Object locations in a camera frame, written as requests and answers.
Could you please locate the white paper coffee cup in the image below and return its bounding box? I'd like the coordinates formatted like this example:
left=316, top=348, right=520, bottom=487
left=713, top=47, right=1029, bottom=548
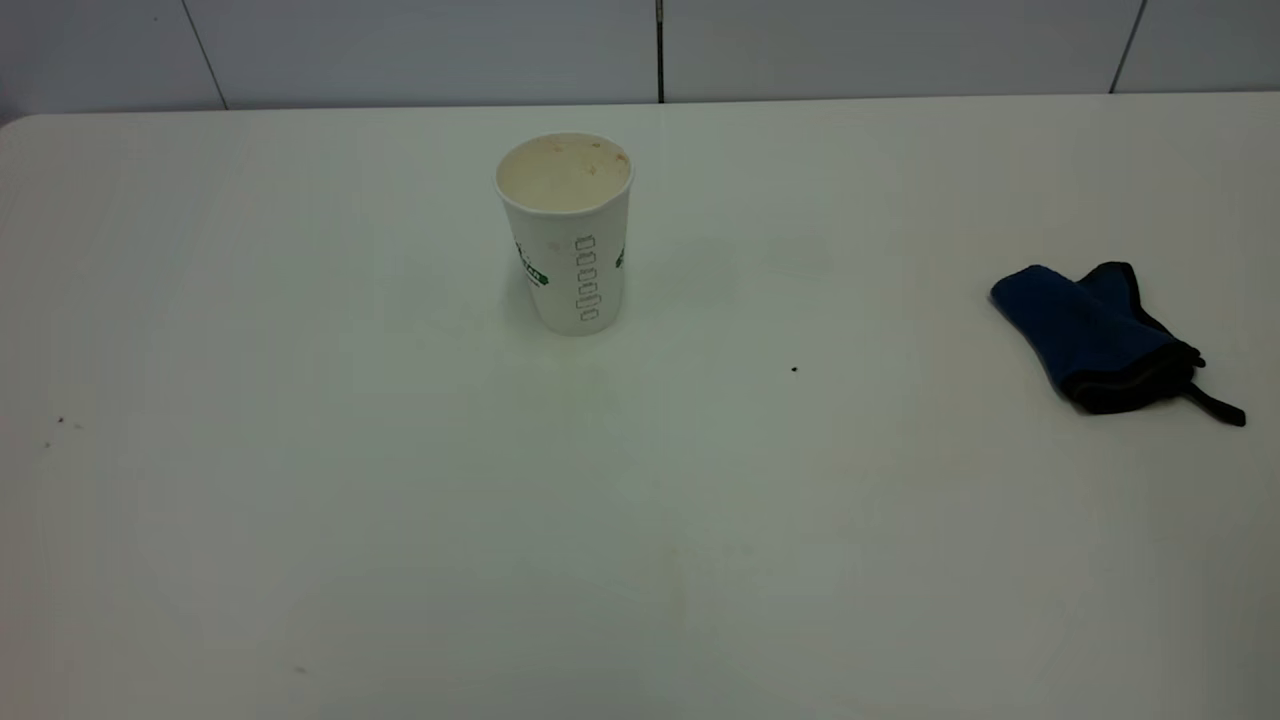
left=493, top=132, right=635, bottom=337

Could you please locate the blue cloth with black trim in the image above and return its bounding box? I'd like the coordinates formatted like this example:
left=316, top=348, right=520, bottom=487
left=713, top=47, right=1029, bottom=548
left=989, top=261, right=1248, bottom=429

